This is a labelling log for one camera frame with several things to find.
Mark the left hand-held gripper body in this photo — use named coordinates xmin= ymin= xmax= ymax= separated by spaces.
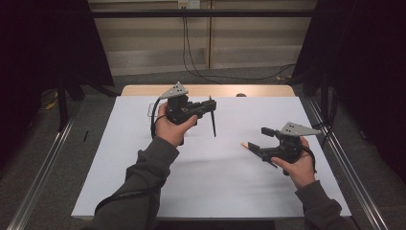
xmin=159 ymin=80 xmax=199 ymax=126

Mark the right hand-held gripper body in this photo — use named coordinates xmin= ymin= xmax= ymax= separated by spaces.
xmin=261 ymin=122 xmax=323 ymax=164

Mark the dark pen with gold cap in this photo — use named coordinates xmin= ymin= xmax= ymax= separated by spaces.
xmin=209 ymin=95 xmax=217 ymax=138
xmin=240 ymin=142 xmax=278 ymax=169

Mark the clear acrylic pen holder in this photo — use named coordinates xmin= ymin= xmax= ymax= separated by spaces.
xmin=147 ymin=103 xmax=161 ymax=118

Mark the person's left hand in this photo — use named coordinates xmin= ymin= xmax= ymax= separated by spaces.
xmin=155 ymin=103 xmax=199 ymax=148

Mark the person's right hand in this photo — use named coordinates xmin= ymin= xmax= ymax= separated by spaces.
xmin=271 ymin=136 xmax=317 ymax=190

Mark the wooden table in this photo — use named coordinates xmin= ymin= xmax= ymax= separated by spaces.
xmin=121 ymin=84 xmax=296 ymax=98

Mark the white table cover sheet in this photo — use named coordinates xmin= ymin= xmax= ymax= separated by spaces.
xmin=71 ymin=95 xmax=352 ymax=219

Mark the black metal stand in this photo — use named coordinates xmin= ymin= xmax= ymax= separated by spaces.
xmin=320 ymin=68 xmax=330 ymax=128
xmin=56 ymin=71 xmax=70 ymax=132

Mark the black curtain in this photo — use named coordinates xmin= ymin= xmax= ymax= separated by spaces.
xmin=0 ymin=0 xmax=115 ymax=167
xmin=291 ymin=0 xmax=406 ymax=185

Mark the small yellow floor object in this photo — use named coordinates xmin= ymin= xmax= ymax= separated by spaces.
xmin=44 ymin=92 xmax=59 ymax=111

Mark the right hand-held gripper cable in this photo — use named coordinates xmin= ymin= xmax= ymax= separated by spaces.
xmin=300 ymin=145 xmax=318 ymax=174

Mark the thin black wall cable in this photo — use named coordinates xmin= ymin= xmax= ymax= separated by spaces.
xmin=184 ymin=8 xmax=297 ymax=81
xmin=181 ymin=8 xmax=224 ymax=85

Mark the white wall socket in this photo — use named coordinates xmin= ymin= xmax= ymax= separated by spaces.
xmin=177 ymin=0 xmax=201 ymax=10

